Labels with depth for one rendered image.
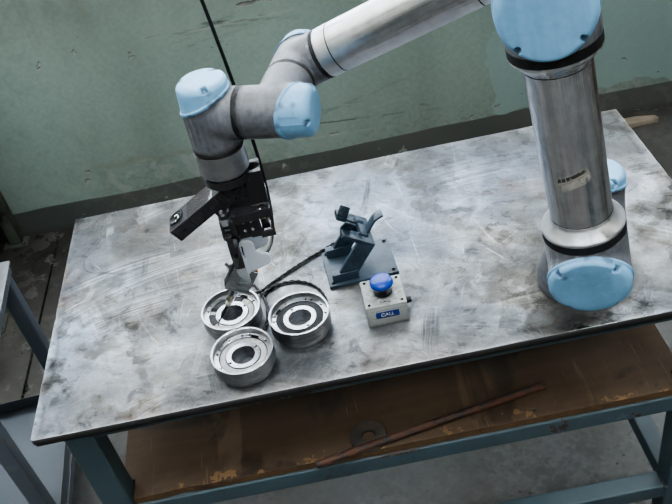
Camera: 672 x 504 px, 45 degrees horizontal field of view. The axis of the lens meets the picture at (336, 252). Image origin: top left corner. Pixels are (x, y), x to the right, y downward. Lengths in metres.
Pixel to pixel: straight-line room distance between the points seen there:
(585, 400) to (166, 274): 0.83
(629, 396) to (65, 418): 1.00
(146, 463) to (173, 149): 1.66
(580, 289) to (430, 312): 0.31
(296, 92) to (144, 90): 1.89
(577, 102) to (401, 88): 2.02
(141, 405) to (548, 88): 0.81
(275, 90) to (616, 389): 0.87
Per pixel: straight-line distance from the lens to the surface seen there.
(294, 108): 1.11
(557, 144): 1.07
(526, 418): 1.57
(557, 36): 0.97
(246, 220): 1.25
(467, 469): 2.17
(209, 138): 1.16
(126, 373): 1.46
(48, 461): 2.22
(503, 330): 1.37
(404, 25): 1.15
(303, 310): 1.41
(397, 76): 3.00
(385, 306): 1.36
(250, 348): 1.38
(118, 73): 2.95
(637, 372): 1.65
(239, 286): 1.36
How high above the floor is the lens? 1.79
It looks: 40 degrees down
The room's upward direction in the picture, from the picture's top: 12 degrees counter-clockwise
